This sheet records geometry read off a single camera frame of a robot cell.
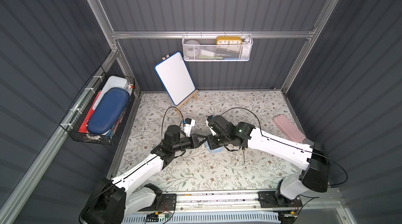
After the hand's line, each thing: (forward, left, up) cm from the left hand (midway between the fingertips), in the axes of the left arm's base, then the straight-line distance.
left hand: (208, 140), depth 75 cm
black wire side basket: (0, +54, +17) cm, 56 cm away
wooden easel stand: (+41, +9, -10) cm, 43 cm away
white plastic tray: (+24, +48, +16) cm, 56 cm away
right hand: (0, -1, 0) cm, 1 cm away
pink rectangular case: (+21, -50, -16) cm, 57 cm away
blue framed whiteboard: (+37, +19, +9) cm, 43 cm away
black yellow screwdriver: (+2, -21, -18) cm, 28 cm away
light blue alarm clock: (-7, -3, +5) cm, 9 cm away
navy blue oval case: (+7, +44, +15) cm, 47 cm away
